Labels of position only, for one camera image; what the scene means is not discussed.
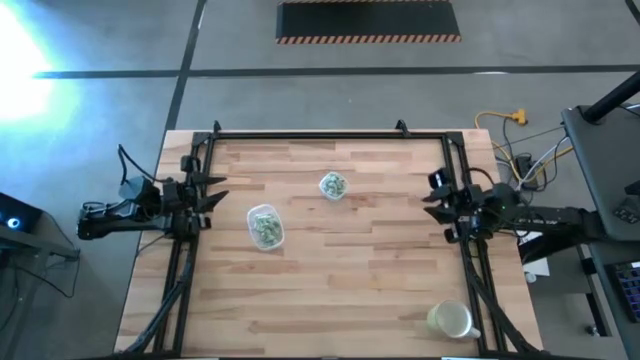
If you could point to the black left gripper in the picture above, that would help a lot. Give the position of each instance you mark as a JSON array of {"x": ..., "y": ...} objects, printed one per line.
[{"x": 182, "y": 200}]

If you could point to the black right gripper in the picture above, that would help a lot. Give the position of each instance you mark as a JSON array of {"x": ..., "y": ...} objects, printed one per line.
[{"x": 470, "y": 210}]

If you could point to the rectangular clear plastic container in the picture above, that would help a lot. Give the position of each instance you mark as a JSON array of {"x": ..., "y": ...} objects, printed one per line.
[{"x": 265, "y": 207}]

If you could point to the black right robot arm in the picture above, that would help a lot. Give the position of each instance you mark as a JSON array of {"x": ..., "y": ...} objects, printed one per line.
[{"x": 560, "y": 217}]

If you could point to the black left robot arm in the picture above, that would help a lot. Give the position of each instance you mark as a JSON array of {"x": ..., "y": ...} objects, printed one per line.
[{"x": 115, "y": 215}]

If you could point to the black table clamp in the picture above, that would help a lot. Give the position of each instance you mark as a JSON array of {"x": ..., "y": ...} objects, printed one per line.
[
  {"x": 402, "y": 127},
  {"x": 217, "y": 127}
]

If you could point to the black power strip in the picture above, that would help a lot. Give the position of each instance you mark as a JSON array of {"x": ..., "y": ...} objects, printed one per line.
[{"x": 526, "y": 170}]

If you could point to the small white cup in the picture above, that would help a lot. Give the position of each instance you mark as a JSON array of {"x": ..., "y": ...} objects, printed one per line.
[{"x": 530, "y": 277}]

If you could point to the white paper sheet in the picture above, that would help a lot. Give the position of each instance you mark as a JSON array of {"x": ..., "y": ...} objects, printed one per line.
[{"x": 537, "y": 267}]

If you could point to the small square clear plastic container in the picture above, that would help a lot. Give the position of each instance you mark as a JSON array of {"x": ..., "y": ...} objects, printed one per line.
[{"x": 322, "y": 192}]

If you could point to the cream ceramic mug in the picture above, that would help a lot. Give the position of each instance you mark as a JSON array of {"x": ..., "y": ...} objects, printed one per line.
[{"x": 450, "y": 320}]

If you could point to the black desk leg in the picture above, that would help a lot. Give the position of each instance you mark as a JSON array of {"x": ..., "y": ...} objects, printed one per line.
[{"x": 550, "y": 250}]

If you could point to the dark grey keyboard desk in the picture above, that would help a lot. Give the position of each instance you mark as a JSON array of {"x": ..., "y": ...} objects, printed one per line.
[{"x": 602, "y": 280}]

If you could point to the black controller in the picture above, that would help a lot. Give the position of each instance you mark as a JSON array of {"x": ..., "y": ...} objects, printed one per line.
[{"x": 626, "y": 211}]

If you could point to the black computer box blue light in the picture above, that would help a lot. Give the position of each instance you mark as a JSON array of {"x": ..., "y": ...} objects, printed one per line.
[{"x": 25, "y": 212}]

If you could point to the grey metal stand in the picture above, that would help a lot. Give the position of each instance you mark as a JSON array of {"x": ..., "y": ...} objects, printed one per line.
[{"x": 30, "y": 245}]

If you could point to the black caster wheel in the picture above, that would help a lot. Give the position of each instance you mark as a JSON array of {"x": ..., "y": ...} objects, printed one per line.
[{"x": 593, "y": 330}]

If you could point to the black pole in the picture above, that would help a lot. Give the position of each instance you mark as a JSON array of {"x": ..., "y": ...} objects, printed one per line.
[{"x": 612, "y": 97}]

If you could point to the black hazard striped floor mat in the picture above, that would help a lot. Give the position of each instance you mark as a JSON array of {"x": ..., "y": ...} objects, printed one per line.
[{"x": 367, "y": 20}]

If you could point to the black keyboard coloured keys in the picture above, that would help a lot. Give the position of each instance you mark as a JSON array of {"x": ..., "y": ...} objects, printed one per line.
[{"x": 630, "y": 290}]

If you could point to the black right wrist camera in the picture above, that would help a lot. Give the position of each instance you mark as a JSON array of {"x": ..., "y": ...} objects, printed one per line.
[{"x": 438, "y": 178}]

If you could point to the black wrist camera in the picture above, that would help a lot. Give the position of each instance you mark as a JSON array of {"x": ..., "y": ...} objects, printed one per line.
[
  {"x": 438, "y": 178},
  {"x": 190, "y": 164}
]

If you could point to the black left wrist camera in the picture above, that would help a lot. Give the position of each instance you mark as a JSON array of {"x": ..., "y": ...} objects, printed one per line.
[{"x": 190, "y": 164}]

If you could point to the black metal table frame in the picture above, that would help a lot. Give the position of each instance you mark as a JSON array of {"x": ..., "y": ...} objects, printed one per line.
[{"x": 325, "y": 135}]

